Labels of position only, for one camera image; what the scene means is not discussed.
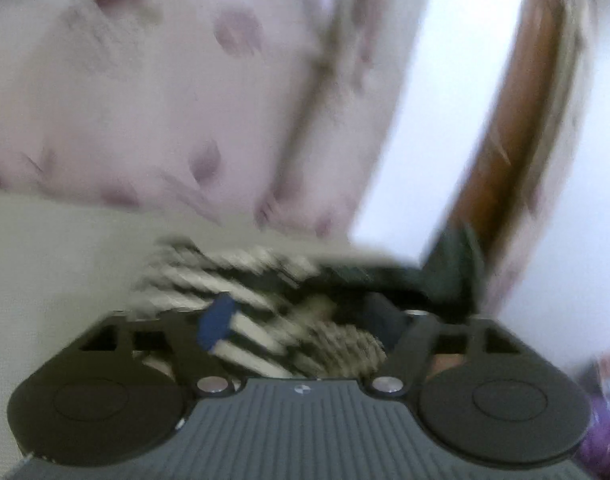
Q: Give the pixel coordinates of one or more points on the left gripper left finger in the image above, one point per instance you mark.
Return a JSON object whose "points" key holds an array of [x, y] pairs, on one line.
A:
{"points": [[123, 387]]}

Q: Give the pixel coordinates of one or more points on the black white striped knit cardigan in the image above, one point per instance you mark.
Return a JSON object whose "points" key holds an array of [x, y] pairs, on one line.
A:
{"points": [[278, 330]]}

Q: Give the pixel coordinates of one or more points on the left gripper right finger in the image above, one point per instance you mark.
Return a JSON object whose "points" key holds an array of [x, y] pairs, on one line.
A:
{"points": [[476, 388]]}

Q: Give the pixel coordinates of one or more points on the purple cloth item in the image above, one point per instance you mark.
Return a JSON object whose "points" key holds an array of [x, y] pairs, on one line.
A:
{"points": [[594, 452]]}

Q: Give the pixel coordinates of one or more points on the brown wooden door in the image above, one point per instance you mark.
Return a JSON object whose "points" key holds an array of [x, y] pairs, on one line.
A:
{"points": [[484, 200]]}

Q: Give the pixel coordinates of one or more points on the pink leaf print curtain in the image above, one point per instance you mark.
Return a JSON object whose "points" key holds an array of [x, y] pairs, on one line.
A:
{"points": [[274, 109]]}

